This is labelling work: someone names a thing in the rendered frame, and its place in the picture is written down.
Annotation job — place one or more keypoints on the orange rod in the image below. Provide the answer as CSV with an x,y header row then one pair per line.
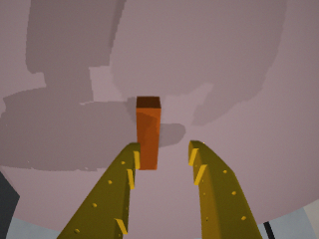
x,y
148,131

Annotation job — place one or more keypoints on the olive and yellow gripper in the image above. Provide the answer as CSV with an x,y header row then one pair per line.
x,y
224,211

